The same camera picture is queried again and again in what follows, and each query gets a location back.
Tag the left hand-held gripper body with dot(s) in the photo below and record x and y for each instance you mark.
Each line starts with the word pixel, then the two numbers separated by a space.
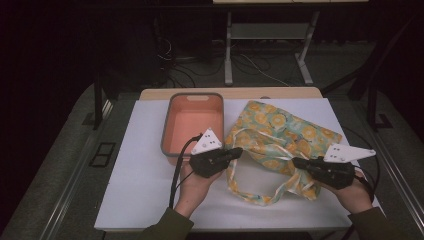
pixel 208 165

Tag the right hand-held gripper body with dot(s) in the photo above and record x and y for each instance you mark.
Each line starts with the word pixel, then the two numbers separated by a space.
pixel 333 173

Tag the orange fruit print cloth bag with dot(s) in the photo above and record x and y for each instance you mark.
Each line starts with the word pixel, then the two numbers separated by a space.
pixel 276 133

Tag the orange plastic basket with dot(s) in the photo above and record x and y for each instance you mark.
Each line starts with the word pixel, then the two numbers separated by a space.
pixel 186 123

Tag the person's left hand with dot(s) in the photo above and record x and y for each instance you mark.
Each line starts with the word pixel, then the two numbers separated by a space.
pixel 193 190

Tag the person's right hand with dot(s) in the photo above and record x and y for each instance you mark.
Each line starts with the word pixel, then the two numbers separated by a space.
pixel 353 198

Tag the white board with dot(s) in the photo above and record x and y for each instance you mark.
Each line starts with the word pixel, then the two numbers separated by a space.
pixel 140 173

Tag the black stand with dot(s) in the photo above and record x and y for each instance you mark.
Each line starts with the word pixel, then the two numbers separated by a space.
pixel 372 106
pixel 97 106

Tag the metal-legged desk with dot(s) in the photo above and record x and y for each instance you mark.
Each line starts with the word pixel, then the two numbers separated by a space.
pixel 266 30

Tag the aluminium rail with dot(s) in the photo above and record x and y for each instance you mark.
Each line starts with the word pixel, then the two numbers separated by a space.
pixel 400 180
pixel 78 166

